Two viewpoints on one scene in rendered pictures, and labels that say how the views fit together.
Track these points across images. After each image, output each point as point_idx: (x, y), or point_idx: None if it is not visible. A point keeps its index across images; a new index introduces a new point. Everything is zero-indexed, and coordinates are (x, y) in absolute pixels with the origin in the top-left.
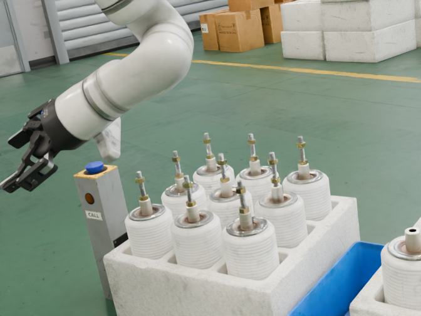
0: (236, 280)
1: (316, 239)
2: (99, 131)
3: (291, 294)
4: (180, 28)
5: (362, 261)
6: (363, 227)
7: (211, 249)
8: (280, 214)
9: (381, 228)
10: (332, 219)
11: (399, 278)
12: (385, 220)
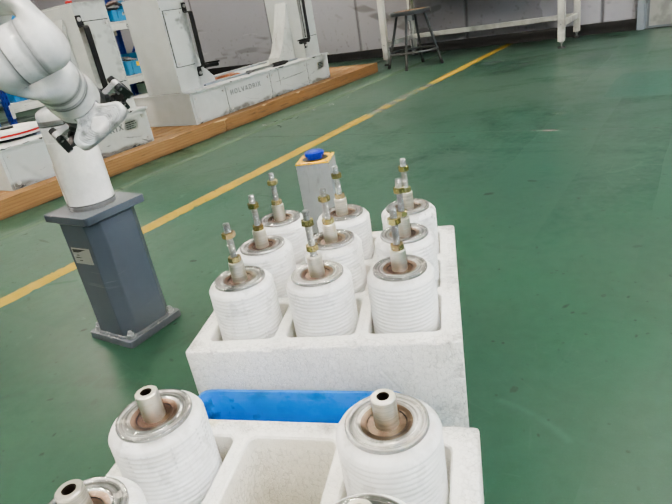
0: (211, 324)
1: (312, 346)
2: (65, 118)
3: (234, 375)
4: (10, 28)
5: None
6: (607, 410)
7: None
8: (287, 289)
9: (622, 432)
10: (376, 341)
11: None
12: (658, 428)
